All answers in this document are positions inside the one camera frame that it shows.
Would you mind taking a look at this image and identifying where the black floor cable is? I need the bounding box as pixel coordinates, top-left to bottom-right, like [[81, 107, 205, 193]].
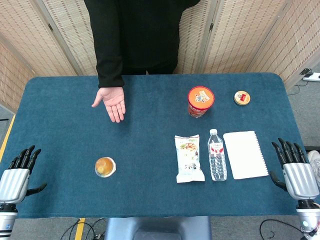
[[59, 217, 108, 240]]

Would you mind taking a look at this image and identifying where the orange red snack canister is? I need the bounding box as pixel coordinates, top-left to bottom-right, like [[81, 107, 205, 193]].
[[187, 85, 216, 119]]

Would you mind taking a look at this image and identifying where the small pudding cup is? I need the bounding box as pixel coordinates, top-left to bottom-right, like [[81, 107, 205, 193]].
[[94, 156, 118, 179]]

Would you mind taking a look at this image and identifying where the blue table cloth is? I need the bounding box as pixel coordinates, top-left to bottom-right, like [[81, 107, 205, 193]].
[[0, 72, 308, 219]]

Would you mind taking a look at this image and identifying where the white power strip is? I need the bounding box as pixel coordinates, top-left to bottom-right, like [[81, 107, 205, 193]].
[[299, 67, 320, 83]]

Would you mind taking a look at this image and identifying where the yellow floor tape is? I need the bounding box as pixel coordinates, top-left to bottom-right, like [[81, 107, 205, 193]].
[[74, 217, 86, 240]]

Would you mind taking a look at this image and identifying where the woven bamboo folding screen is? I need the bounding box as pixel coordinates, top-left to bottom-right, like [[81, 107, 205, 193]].
[[0, 0, 320, 113]]

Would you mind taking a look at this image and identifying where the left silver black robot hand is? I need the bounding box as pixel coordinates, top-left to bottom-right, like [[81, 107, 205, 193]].
[[0, 145, 48, 205]]

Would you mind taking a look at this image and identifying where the clear plastic water bottle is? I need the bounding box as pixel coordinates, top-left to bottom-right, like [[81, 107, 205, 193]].
[[207, 128, 228, 182]]

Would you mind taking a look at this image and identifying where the small round gold tin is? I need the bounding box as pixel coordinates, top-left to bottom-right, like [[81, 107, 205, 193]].
[[233, 90, 252, 107]]

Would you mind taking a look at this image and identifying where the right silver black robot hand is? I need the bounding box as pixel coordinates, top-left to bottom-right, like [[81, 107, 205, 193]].
[[269, 137, 320, 201]]

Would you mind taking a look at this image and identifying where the white folded paper towel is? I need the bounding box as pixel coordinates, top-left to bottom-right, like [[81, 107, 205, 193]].
[[222, 130, 270, 180]]

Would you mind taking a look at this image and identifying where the person's open bare hand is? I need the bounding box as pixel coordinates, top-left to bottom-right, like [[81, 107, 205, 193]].
[[91, 86, 127, 124]]

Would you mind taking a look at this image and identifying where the person's black sleeved forearm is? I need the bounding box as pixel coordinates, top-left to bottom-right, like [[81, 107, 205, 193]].
[[83, 0, 125, 89]]

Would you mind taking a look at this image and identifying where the white snack packet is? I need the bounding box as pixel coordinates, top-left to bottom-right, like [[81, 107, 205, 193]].
[[174, 134, 206, 184]]

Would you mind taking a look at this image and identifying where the person's black clothed torso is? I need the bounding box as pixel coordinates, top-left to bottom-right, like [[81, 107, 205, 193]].
[[109, 0, 202, 76]]

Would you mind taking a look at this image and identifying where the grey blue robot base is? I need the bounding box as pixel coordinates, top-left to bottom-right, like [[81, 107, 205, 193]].
[[104, 216, 213, 240]]

